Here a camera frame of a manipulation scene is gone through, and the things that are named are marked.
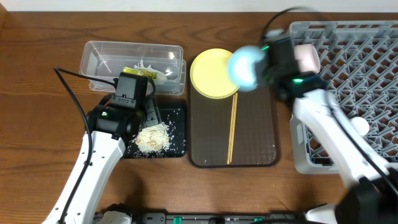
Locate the yellow green snack wrapper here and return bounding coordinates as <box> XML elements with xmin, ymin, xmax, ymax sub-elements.
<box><xmin>123</xmin><ymin>67</ymin><xmax>157</xmax><ymax>79</ymax></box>

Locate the pink shallow bowl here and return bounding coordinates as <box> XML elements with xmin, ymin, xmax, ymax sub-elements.
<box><xmin>294</xmin><ymin>44</ymin><xmax>320</xmax><ymax>74</ymax></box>

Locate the white plastic bag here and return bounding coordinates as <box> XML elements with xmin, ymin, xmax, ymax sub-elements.
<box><xmin>133</xmin><ymin>59</ymin><xmax>167</xmax><ymax>85</ymax></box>

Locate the light blue bowl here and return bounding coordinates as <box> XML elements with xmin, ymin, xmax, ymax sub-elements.
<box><xmin>228</xmin><ymin>45</ymin><xmax>266</xmax><ymax>91</ymax></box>

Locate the rice food waste pile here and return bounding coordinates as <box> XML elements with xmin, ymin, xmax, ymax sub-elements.
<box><xmin>130</xmin><ymin>113</ymin><xmax>187</xmax><ymax>156</ymax></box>

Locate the white green cup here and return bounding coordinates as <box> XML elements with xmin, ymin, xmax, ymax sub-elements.
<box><xmin>350</xmin><ymin>116</ymin><xmax>370</xmax><ymax>136</ymax></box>

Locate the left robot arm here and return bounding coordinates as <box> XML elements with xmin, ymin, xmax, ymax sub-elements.
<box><xmin>45</xmin><ymin>72</ymin><xmax>161</xmax><ymax>223</ymax></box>

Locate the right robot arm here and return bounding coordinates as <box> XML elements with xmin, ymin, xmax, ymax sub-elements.
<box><xmin>258</xmin><ymin>34</ymin><xmax>397</xmax><ymax>224</ymax></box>

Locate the clear plastic waste bin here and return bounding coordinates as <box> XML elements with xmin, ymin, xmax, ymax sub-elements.
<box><xmin>80</xmin><ymin>41</ymin><xmax>186</xmax><ymax>96</ymax></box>

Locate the black waste tray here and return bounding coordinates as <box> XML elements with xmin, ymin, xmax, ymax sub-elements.
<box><xmin>121</xmin><ymin>100</ymin><xmax>188</xmax><ymax>159</ymax></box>

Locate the grey dishwasher rack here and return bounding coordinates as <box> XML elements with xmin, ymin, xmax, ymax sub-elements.
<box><xmin>289</xmin><ymin>21</ymin><xmax>397</xmax><ymax>167</ymax></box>

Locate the right wooden chopstick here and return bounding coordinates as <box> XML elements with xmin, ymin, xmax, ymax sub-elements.
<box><xmin>228</xmin><ymin>92</ymin><xmax>239</xmax><ymax>165</ymax></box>

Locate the yellow round plate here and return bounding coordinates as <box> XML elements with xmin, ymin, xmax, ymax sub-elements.
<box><xmin>190</xmin><ymin>49</ymin><xmax>239</xmax><ymax>99</ymax></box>

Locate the brown serving tray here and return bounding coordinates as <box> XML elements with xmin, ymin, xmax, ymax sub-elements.
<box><xmin>188</xmin><ymin>86</ymin><xmax>280</xmax><ymax>168</ymax></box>

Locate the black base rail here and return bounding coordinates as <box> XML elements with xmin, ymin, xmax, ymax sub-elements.
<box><xmin>93</xmin><ymin>203</ymin><xmax>312</xmax><ymax>224</ymax></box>

